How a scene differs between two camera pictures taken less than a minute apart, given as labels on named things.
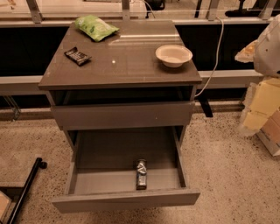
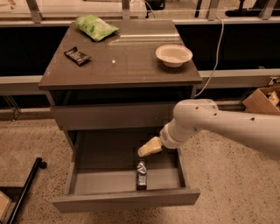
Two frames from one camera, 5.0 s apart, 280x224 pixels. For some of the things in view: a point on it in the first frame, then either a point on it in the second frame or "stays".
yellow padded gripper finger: x=262 y=101 to x=171 y=136
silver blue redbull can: x=141 y=174 stays
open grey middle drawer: x=102 y=174 stays
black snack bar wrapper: x=80 y=58 stays
